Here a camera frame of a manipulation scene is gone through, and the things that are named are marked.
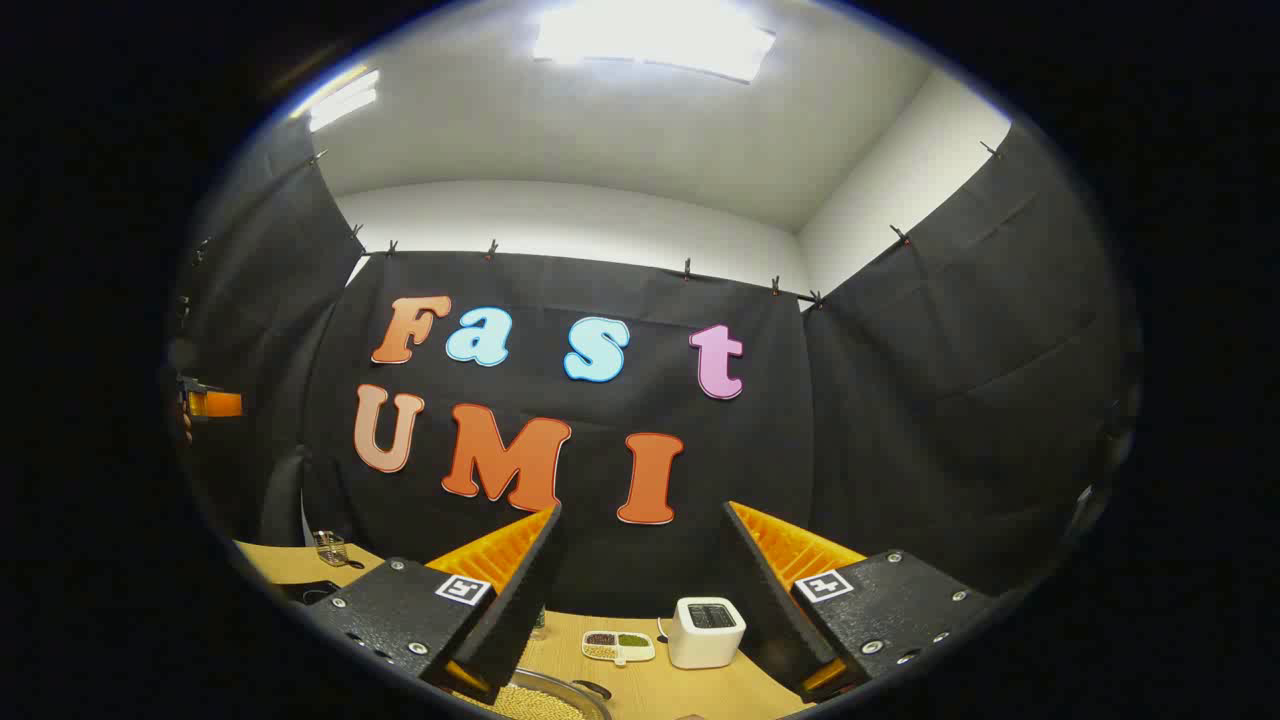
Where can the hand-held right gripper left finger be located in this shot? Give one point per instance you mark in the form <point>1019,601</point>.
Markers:
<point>525,600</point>

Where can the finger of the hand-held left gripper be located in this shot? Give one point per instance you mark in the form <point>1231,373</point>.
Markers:
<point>220,405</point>

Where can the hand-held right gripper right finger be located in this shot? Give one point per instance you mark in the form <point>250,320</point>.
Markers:
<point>760,600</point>

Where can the pile of soybeans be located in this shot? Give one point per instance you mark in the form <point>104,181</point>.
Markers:
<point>535,705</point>

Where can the black induction cooktop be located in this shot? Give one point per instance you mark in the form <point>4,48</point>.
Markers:
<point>310,592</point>

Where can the small white box appliance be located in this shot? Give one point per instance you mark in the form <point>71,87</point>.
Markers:
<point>705,640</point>

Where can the white divided dish of beans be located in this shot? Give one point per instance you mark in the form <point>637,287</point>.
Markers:
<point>618,646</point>

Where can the black backdrop cloth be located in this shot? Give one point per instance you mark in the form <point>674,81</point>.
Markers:
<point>640,565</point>

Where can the row of black clips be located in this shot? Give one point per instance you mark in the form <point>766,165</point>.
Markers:
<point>491,248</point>

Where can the ceiling light panel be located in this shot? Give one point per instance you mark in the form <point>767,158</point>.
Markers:
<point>343,100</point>
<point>650,35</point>

